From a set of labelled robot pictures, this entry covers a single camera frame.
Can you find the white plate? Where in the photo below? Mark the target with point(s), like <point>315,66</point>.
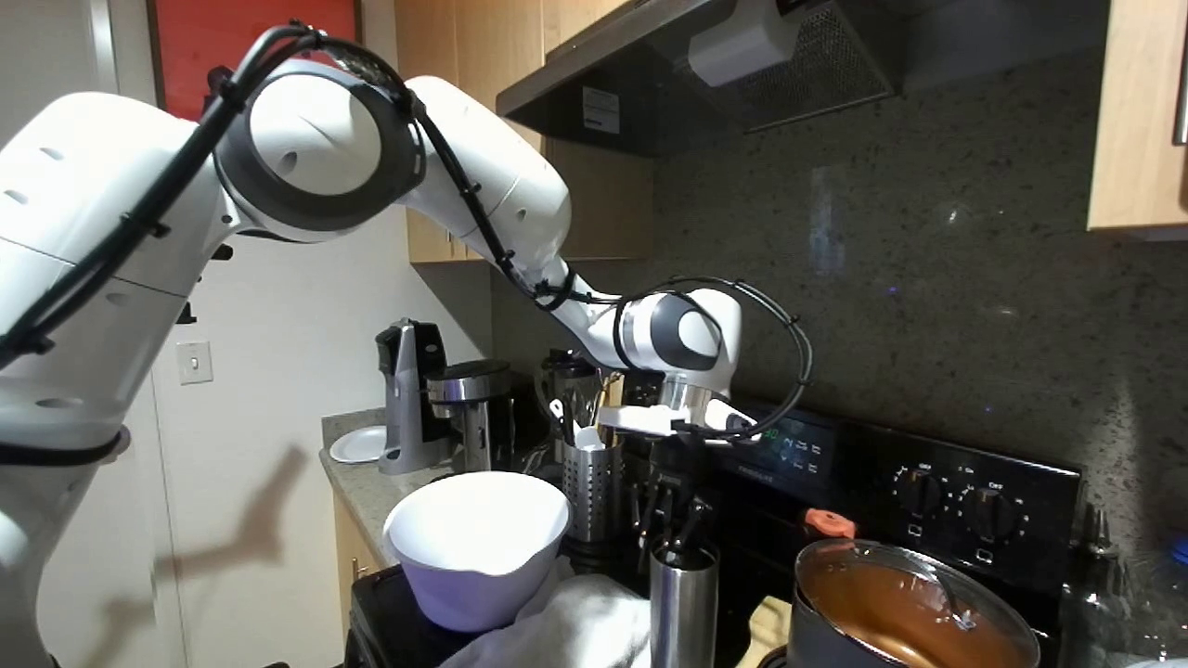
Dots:
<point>357,448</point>

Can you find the perforated metal utensil holder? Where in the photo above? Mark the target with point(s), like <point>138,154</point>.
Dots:
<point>593,491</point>

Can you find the light wood base cabinet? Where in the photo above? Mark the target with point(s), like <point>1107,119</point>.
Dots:
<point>354,557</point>

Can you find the dark range hood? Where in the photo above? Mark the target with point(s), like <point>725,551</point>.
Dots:
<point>767,107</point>

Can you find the black electric stove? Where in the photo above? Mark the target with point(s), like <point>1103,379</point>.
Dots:
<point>868,477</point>

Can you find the wooden spoon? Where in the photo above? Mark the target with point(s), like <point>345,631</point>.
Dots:
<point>610,395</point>

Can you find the light wood wall cabinet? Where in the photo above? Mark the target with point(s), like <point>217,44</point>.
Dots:
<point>1137,125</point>
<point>605,197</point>

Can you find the white cloth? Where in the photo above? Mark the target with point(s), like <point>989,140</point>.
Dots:
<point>560,624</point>

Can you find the silver metal flask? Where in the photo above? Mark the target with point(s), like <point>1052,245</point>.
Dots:
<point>686,615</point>

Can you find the wooden spatula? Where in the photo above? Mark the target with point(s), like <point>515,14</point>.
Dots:
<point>767,627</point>

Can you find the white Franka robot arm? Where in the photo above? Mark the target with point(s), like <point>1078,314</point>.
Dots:
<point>495,186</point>

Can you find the large white mixing bowl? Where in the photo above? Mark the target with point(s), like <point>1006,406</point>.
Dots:
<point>477,542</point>

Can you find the white box under hood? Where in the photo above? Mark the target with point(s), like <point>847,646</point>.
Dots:
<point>744,40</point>

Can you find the silver black coffee maker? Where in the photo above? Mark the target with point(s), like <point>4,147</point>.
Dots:
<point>410,395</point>

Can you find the white light switch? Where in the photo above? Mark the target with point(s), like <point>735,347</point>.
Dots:
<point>196,363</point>

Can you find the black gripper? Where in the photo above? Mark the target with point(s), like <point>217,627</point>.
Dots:
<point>682,470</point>

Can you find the dark glass bottle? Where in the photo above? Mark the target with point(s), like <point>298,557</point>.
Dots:
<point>1088,598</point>

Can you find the red wall panel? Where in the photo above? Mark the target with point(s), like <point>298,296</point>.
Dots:
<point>245,51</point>

